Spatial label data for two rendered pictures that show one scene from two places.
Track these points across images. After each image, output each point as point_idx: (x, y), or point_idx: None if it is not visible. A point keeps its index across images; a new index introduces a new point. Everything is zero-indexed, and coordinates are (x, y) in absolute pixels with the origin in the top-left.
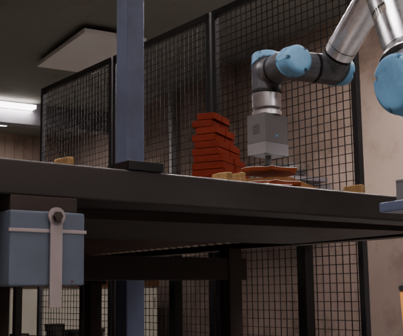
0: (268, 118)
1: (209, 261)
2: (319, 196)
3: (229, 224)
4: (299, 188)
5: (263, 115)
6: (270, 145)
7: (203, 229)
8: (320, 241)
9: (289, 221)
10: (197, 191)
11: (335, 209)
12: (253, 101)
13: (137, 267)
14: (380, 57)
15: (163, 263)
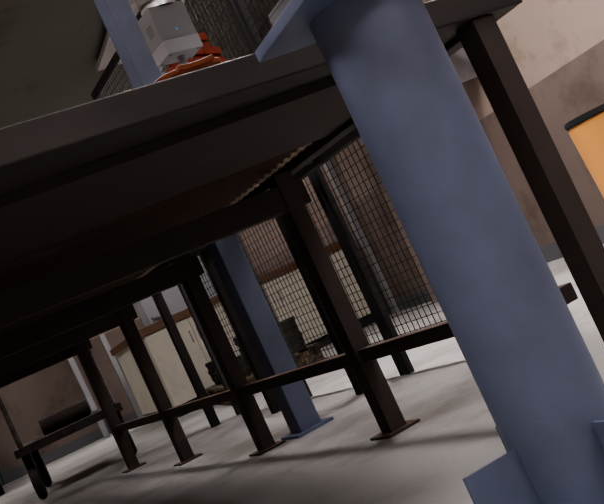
0: (156, 13)
1: (255, 200)
2: (207, 76)
3: (146, 154)
4: (175, 78)
5: (148, 13)
6: (172, 43)
7: (141, 172)
8: (352, 121)
9: (224, 119)
10: (30, 136)
11: (237, 81)
12: (135, 1)
13: (169, 242)
14: None
15: (198, 226)
